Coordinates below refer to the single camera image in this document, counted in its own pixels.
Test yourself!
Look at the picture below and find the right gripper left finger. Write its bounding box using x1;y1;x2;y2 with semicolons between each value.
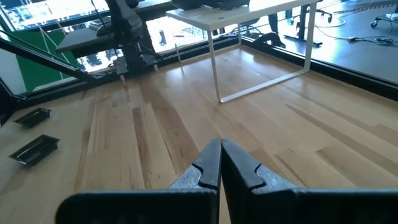
167;138;222;224

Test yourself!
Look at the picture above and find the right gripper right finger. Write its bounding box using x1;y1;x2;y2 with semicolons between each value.
221;139;300;224

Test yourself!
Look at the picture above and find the black square mini plate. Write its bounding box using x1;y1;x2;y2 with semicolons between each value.
14;107;52;129
213;0;251;10
8;134;60;166

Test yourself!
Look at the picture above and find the white perforated metal shelf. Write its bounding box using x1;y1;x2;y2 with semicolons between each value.
165;0;323;104

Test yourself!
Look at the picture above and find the black office desk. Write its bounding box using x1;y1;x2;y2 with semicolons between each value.
133;0;175;16

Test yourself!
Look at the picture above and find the grey desk top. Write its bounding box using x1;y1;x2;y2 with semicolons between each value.
55;27;125;59

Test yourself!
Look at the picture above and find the black office chair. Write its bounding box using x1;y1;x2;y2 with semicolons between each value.
315;8;333;23

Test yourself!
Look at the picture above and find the black desk beam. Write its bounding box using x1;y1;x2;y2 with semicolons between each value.
0;37;99;83

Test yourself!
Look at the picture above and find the black caster base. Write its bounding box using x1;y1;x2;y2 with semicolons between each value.
369;12;398;29

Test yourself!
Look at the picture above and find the black curved bracket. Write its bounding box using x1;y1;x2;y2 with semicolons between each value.
253;32;286;49

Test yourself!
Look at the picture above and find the black aluminium table frame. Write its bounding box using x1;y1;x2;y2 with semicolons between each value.
0;34;398;125

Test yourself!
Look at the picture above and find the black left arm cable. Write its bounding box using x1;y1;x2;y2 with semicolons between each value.
90;0;110;39

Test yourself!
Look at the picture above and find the grey floor cable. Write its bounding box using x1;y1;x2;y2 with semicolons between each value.
313;17;396;47

